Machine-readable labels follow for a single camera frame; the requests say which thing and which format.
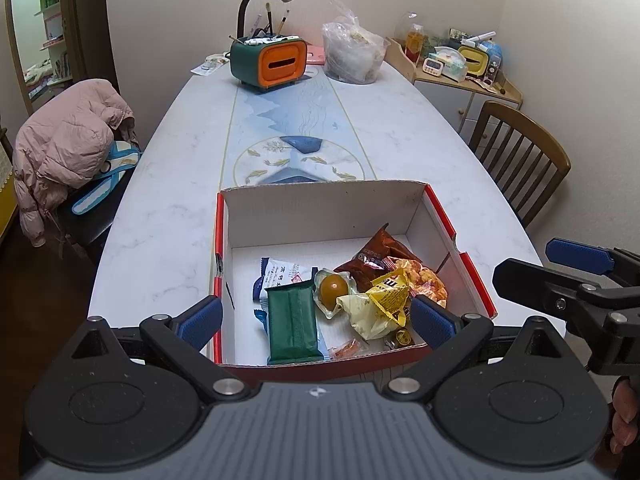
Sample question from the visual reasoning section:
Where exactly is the green orange tissue box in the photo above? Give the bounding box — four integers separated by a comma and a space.
229, 34, 307, 92

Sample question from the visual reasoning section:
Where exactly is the orange candy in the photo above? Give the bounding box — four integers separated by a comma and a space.
330, 338, 362, 359

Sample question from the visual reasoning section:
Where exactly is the orange liquid bottle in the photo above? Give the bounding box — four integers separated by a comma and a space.
404, 22, 425, 61

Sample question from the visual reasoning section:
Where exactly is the wooden slatted chair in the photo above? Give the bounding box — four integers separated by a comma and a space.
467, 101, 572, 228

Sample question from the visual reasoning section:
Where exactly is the yellow tissue box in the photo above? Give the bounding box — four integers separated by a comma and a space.
457, 45, 491, 79

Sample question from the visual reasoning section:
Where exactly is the person's right hand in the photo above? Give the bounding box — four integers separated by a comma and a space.
609, 377, 640, 456

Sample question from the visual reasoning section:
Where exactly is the red fried snack bag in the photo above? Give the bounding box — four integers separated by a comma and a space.
385, 256, 448, 308

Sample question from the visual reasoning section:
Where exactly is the wooden side cabinet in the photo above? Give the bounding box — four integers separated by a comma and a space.
384, 35, 525, 146

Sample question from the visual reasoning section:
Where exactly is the green snack packet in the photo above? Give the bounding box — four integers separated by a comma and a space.
264, 280, 326, 366

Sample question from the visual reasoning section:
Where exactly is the wet wipes pack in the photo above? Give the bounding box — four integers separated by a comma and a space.
435, 46, 468, 82

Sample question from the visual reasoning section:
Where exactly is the dark gold candy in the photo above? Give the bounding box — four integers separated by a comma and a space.
385, 329, 416, 350

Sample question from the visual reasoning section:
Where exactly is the pink padded jacket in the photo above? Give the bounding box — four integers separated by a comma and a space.
12, 79, 138, 248

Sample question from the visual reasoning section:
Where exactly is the pale yellow snack packet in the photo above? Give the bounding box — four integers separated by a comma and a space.
336, 292, 408, 341

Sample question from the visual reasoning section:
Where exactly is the bookshelf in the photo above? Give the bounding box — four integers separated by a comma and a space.
10, 0, 76, 106

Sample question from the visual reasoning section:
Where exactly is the blue white bag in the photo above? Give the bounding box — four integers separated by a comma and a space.
70, 140, 143, 216

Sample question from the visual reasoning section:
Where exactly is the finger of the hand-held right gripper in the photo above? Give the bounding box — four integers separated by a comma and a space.
492, 257, 640, 376
545, 237, 640, 289

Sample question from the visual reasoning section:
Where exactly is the black chair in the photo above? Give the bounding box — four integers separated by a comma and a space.
55, 195, 126, 266

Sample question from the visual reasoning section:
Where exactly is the clear braised egg pack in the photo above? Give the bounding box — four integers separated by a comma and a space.
312, 268, 357, 320

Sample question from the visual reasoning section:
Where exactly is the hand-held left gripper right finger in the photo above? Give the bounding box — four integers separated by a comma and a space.
382, 295, 568, 403

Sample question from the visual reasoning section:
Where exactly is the clear plastic bag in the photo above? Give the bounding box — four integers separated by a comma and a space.
321, 0, 392, 85

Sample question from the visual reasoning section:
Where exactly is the white blue-edged snack packet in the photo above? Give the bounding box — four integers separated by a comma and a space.
251, 256, 318, 303

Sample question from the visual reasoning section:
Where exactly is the brown cookie packet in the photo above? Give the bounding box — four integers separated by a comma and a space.
334, 223, 423, 281

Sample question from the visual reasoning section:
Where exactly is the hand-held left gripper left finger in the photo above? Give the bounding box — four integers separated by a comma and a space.
70, 295, 251, 403

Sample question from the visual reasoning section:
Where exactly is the white red-edged cardboard box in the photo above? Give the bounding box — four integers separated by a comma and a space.
212, 179, 499, 381

